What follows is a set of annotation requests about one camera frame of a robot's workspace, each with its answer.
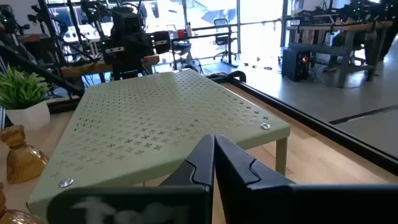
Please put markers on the amber ribbed glass candle holder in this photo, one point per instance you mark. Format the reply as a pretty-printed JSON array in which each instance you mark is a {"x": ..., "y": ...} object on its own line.
[
  {"x": 12, "y": 217},
  {"x": 23, "y": 161}
]

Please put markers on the black office chair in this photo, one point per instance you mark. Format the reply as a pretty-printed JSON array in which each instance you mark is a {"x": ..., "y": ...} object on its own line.
[{"x": 222, "y": 37}]

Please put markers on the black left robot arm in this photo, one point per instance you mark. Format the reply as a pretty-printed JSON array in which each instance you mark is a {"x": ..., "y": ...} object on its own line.
[{"x": 127, "y": 20}]

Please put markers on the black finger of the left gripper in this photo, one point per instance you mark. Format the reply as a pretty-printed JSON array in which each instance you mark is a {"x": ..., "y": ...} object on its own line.
[
  {"x": 161, "y": 36},
  {"x": 113, "y": 56}
]

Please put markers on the white bottle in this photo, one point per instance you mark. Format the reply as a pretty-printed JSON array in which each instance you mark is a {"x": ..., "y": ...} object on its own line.
[{"x": 189, "y": 30}]

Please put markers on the green plant in white pot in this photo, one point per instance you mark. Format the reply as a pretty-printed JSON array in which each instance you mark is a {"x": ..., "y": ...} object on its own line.
[{"x": 28, "y": 115}]

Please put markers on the black background robot arm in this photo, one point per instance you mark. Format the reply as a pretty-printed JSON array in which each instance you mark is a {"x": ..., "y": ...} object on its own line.
[
  {"x": 7, "y": 21},
  {"x": 367, "y": 9}
]

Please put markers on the black desk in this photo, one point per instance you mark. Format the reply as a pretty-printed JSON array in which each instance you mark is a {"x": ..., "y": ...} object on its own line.
[{"x": 202, "y": 35}]

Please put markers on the grey desk with wooden top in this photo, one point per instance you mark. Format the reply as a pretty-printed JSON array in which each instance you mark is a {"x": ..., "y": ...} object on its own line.
[{"x": 345, "y": 62}]

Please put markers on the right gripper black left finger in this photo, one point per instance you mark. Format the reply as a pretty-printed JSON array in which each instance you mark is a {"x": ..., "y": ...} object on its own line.
[{"x": 174, "y": 199}]

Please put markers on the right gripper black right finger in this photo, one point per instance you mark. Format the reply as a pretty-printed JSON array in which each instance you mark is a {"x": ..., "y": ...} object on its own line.
[{"x": 280, "y": 202}]

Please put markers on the pale green perforated metal shelf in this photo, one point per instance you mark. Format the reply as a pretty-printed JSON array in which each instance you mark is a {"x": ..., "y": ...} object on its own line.
[{"x": 155, "y": 109}]

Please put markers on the black computer tower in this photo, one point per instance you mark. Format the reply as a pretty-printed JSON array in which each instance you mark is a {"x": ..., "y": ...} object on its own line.
[{"x": 295, "y": 65}]

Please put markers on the red box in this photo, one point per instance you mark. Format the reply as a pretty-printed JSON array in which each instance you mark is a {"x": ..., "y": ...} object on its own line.
[{"x": 181, "y": 34}]

